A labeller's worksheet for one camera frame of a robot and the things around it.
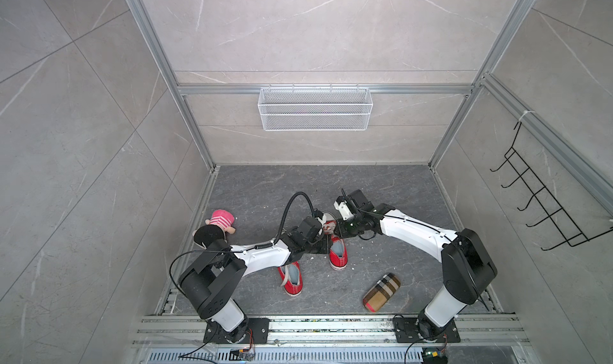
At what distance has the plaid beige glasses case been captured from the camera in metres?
0.78

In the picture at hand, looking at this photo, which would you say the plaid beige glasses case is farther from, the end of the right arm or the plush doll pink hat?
the plush doll pink hat

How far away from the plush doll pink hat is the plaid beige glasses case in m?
0.58

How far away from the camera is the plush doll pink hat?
0.94 metres
